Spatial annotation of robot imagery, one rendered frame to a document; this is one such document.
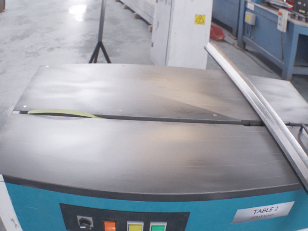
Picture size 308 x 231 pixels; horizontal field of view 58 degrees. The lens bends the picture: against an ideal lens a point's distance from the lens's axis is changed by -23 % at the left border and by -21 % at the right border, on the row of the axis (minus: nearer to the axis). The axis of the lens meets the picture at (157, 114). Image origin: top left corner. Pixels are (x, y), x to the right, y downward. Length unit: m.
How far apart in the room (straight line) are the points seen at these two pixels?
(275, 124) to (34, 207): 0.60
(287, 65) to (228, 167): 2.69
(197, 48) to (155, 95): 1.95
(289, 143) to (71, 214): 0.50
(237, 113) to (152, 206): 0.37
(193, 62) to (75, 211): 2.33
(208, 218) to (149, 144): 0.20
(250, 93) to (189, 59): 1.89
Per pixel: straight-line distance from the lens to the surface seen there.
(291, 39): 3.23
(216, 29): 4.40
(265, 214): 0.71
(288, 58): 3.27
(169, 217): 0.62
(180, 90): 0.91
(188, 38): 2.73
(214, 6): 5.16
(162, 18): 2.84
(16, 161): 0.64
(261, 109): 0.88
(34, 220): 0.70
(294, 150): 0.73
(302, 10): 5.33
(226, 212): 0.65
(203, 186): 0.60
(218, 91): 0.95
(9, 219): 0.73
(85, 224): 0.63
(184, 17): 2.66
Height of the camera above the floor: 1.12
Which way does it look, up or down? 29 degrees down
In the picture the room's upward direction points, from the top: 6 degrees clockwise
